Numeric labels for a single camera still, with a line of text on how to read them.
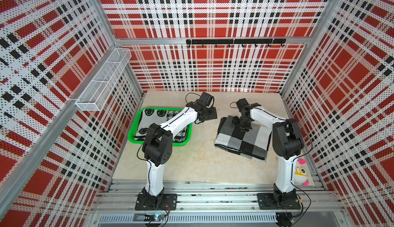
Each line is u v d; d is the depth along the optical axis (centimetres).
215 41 89
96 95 70
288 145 54
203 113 68
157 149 52
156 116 98
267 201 73
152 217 70
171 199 75
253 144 92
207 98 73
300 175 76
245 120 81
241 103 83
